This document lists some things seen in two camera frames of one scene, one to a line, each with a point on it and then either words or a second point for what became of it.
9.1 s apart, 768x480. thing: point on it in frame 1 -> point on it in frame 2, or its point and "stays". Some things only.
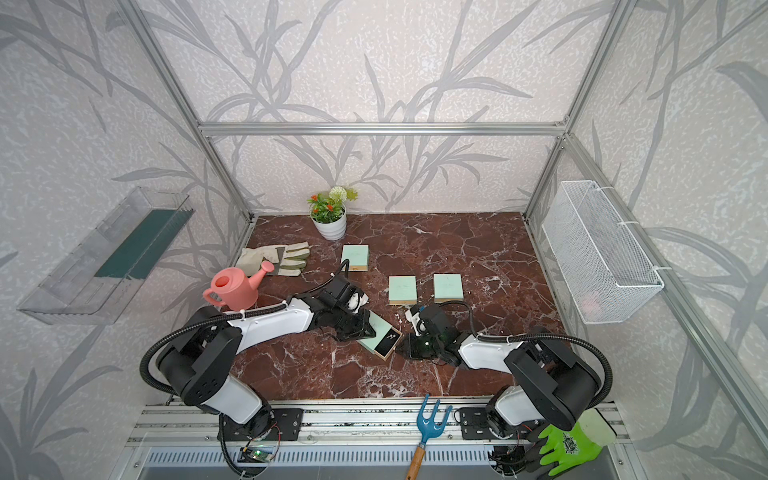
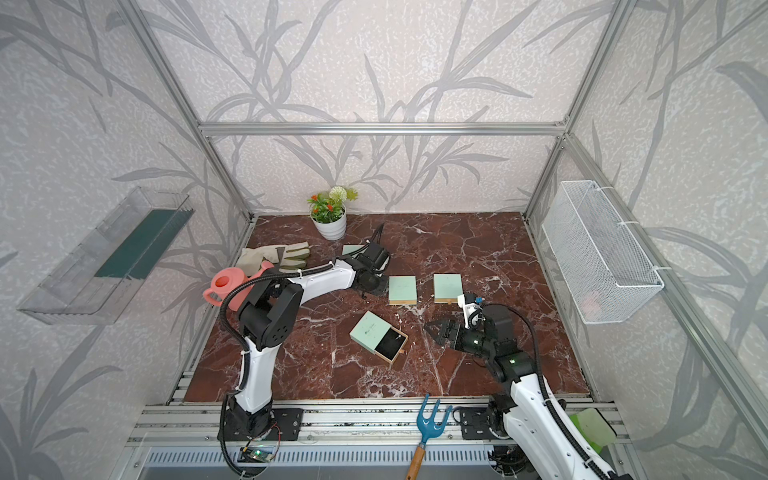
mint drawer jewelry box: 402,290 stays
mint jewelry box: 386,338 stays
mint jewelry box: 447,287 stays
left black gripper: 360,330 -> 384,286
